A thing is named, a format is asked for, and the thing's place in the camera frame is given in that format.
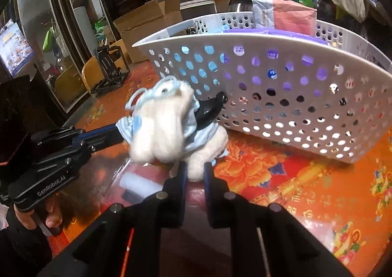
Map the orange floral tablecloth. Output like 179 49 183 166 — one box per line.
52 60 392 277

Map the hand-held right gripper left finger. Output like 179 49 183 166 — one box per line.
35 161 189 277

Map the white perforated plastic basket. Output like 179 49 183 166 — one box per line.
132 12 392 165

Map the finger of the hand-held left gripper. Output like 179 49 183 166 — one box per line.
194 92 229 132
81 124 126 151

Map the purple tissue pack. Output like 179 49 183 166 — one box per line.
223 27 327 88

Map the wooden chair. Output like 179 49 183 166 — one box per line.
81 49 121 94

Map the pink white towel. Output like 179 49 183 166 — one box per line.
251 0 317 36

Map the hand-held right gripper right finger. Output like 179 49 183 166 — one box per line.
204 161 353 277

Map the white plush toy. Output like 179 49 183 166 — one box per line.
125 78 229 182

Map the black metal frame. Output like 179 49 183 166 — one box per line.
92 45 131 94

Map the person's left forearm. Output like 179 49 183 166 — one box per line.
0 210 54 268

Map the television screen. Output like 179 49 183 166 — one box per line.
0 18 36 77

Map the brown cardboard box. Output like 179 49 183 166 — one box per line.
113 0 184 64

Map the person's left hand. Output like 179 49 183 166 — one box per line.
14 197 63 231

